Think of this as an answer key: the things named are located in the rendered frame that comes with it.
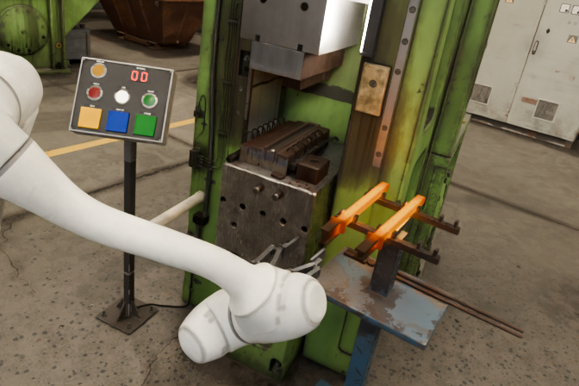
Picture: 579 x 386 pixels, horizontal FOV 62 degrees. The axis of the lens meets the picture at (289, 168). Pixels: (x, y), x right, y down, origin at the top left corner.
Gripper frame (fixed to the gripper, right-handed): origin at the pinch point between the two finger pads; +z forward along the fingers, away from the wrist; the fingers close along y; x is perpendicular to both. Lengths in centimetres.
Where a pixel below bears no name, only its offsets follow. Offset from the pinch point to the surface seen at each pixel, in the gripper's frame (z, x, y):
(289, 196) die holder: 42, -11, -29
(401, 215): 35.6, 1.1, 12.4
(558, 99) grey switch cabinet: 569, -43, 36
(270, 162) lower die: 47, -3, -42
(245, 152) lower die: 45, -3, -52
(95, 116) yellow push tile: 16, 3, -99
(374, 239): 16.4, 1.5, 11.6
